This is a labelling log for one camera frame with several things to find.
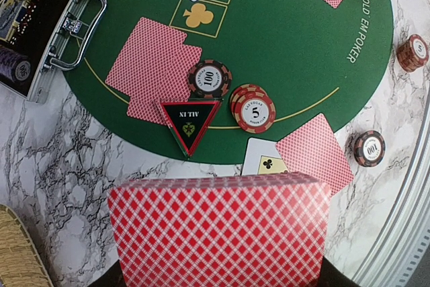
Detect black triangular all-in button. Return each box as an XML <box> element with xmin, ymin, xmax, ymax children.
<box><xmin>155</xmin><ymin>98</ymin><xmax>222</xmax><ymax>159</ymax></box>

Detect red 5 chips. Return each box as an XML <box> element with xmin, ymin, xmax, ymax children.
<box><xmin>230</xmin><ymin>84</ymin><xmax>276</xmax><ymax>134</ymax></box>

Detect dark 100 chips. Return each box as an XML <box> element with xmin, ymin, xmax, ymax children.
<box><xmin>187</xmin><ymin>59</ymin><xmax>232</xmax><ymax>98</ymax></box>

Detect single red-backed playing card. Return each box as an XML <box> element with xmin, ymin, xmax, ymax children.
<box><xmin>127</xmin><ymin>97</ymin><xmax>166</xmax><ymax>126</ymax></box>

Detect red-backed card off mat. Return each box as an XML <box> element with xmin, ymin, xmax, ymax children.
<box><xmin>275</xmin><ymin>114</ymin><xmax>354</xmax><ymax>195</ymax></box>

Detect red-backed card deck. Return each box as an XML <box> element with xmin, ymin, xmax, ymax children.
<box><xmin>107</xmin><ymin>172</ymin><xmax>331</xmax><ymax>286</ymax></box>

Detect dark 100 chip stack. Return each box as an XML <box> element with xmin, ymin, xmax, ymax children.
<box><xmin>353</xmin><ymin>130</ymin><xmax>386</xmax><ymax>167</ymax></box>

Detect red 5 chip stack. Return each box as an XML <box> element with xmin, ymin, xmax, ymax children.
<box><xmin>396</xmin><ymin>34</ymin><xmax>429</xmax><ymax>73</ymax></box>

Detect round green poker mat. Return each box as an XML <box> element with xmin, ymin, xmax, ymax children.
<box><xmin>65</xmin><ymin>0</ymin><xmax>394</xmax><ymax>159</ymax></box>

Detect brown purple chip row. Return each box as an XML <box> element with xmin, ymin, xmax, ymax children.
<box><xmin>1</xmin><ymin>45</ymin><xmax>32</xmax><ymax>85</ymax></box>

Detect aluminium poker chip case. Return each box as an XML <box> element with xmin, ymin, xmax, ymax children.
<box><xmin>1</xmin><ymin>0</ymin><xmax>108</xmax><ymax>104</ymax></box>

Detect blue card deck in case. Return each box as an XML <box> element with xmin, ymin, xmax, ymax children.
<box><xmin>1</xmin><ymin>0</ymin><xmax>38</xmax><ymax>44</ymax></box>

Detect woven bamboo tray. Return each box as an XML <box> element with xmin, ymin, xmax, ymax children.
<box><xmin>1</xmin><ymin>205</ymin><xmax>53</xmax><ymax>286</ymax></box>

